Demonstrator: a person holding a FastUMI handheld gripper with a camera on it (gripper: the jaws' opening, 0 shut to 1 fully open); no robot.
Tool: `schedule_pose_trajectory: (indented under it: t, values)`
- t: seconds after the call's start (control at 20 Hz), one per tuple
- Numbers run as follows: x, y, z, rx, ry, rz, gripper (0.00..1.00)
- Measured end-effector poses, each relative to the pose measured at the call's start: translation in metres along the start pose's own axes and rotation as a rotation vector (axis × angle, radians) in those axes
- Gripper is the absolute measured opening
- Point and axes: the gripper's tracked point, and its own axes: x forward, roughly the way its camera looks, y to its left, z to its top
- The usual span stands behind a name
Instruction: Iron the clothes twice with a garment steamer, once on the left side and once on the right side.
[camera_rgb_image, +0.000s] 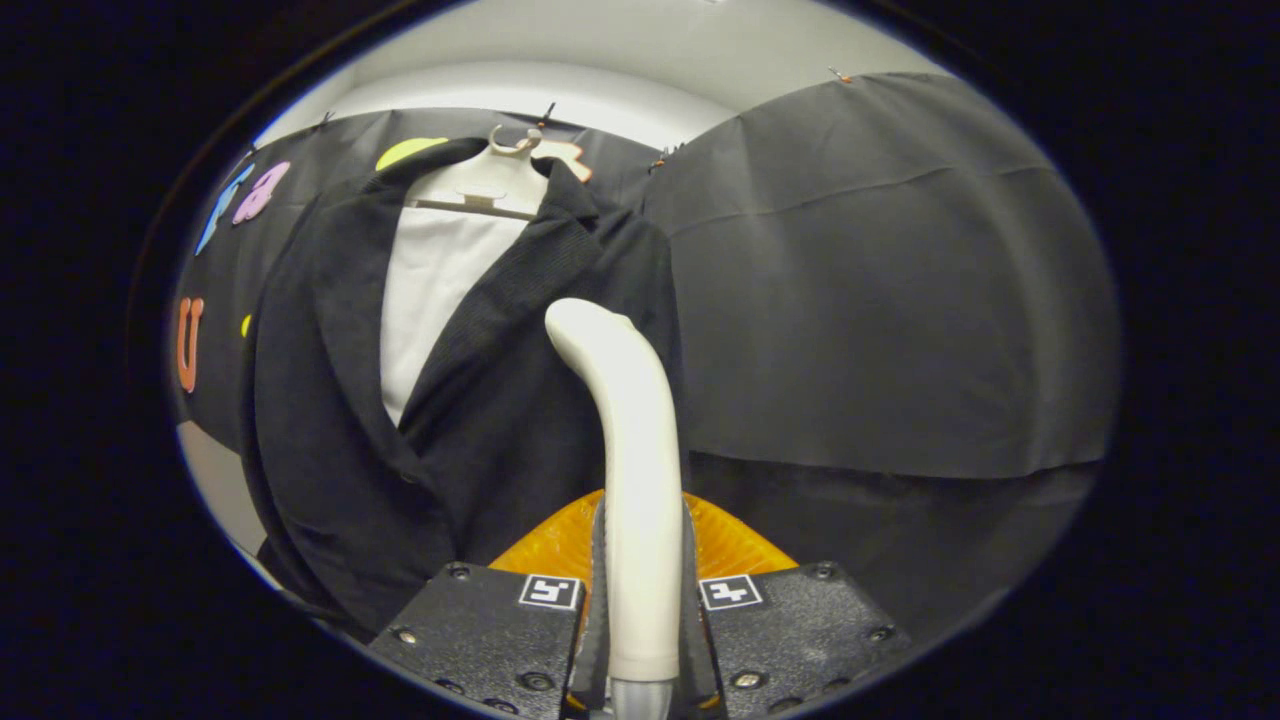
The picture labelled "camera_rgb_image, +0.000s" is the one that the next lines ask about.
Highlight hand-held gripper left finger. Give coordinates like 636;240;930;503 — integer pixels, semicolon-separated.
368;490;611;719

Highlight white clothes hanger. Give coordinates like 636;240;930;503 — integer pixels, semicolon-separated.
405;125;551;221

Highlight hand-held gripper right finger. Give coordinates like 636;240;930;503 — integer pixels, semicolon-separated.
680;490;913;719

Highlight black jacket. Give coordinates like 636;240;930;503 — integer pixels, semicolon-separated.
240;137;691;641

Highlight grey and beige cabinet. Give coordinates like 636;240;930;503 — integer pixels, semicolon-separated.
178;420;271;581

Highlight black backdrop cloth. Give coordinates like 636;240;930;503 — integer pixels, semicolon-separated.
170;72;1121;641

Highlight row of small cloth clips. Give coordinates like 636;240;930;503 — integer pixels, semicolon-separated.
318;66;853;171

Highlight white mannequin torso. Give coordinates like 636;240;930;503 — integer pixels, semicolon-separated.
380;205;531;429

